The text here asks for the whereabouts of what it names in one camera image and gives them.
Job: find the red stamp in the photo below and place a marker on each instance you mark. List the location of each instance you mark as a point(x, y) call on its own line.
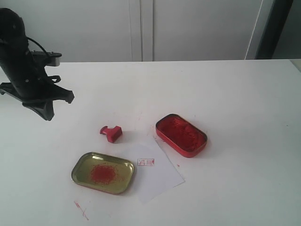
point(112, 134)

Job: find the red ink paste tin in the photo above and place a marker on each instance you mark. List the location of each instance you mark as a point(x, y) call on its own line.
point(181, 135)

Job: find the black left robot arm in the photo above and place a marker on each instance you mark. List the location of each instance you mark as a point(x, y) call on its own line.
point(12, 33)

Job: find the gold tin lid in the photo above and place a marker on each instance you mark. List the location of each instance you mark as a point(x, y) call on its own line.
point(103, 173)

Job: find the dark vertical post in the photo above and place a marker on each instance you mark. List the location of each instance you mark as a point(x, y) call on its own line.
point(274, 26)

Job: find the white paper sheet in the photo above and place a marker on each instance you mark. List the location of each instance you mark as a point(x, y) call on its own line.
point(154, 172)

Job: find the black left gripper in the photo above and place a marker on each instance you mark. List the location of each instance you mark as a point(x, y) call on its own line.
point(30, 84)

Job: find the grey cabinet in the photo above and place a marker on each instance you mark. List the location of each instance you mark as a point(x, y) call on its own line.
point(145, 30)

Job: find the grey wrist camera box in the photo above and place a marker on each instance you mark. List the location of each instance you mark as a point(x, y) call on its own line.
point(47, 58)

